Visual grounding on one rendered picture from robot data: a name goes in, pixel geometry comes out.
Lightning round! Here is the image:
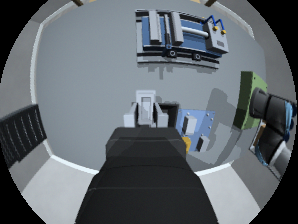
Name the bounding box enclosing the yellow rectangular block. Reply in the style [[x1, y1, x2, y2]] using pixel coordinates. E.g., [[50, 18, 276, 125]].
[[182, 137, 191, 154]]

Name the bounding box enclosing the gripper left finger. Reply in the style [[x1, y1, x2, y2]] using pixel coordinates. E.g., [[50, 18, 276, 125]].
[[123, 102, 139, 127]]

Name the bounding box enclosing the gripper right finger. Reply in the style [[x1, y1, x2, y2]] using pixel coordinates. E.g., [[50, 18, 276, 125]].
[[153, 103, 168, 127]]

